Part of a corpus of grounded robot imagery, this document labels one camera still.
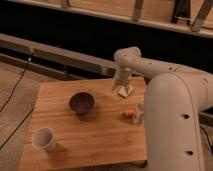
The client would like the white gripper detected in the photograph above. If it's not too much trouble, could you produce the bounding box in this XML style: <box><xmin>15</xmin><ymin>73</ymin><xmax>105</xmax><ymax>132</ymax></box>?
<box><xmin>111</xmin><ymin>67</ymin><xmax>133</xmax><ymax>94</ymax></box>

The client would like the orange pepper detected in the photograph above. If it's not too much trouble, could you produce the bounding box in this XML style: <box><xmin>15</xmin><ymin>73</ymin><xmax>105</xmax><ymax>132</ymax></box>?
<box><xmin>122</xmin><ymin>109</ymin><xmax>135</xmax><ymax>118</ymax></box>

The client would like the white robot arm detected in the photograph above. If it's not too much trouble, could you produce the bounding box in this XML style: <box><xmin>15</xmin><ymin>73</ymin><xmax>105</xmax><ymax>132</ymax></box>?
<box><xmin>114</xmin><ymin>47</ymin><xmax>213</xmax><ymax>171</ymax></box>

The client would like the white sponge block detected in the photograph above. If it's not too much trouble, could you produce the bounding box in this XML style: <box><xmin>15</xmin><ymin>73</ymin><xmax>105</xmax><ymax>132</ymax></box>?
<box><xmin>118</xmin><ymin>85</ymin><xmax>134</xmax><ymax>98</ymax></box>

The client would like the white plastic toy figure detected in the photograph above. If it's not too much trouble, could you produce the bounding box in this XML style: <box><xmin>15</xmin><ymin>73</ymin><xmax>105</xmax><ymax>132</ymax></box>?
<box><xmin>132</xmin><ymin>100</ymin><xmax>144</xmax><ymax>125</ymax></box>

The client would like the dark brown bowl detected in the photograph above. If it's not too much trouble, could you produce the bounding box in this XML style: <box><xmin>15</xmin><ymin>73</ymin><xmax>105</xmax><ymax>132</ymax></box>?
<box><xmin>69</xmin><ymin>92</ymin><xmax>95</xmax><ymax>115</ymax></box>

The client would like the wooden table board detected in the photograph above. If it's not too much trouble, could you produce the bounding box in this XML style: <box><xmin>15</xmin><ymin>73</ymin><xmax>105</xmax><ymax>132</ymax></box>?
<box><xmin>18</xmin><ymin>77</ymin><xmax>147</xmax><ymax>171</ymax></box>

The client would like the white paper cup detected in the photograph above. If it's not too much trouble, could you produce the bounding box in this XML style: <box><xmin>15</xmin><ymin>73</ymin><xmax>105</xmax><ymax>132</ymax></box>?
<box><xmin>31</xmin><ymin>127</ymin><xmax>56</xmax><ymax>152</ymax></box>

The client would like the black cable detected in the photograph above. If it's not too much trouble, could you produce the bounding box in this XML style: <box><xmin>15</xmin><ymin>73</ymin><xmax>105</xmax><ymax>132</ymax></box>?
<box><xmin>0</xmin><ymin>51</ymin><xmax>35</xmax><ymax>150</ymax></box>

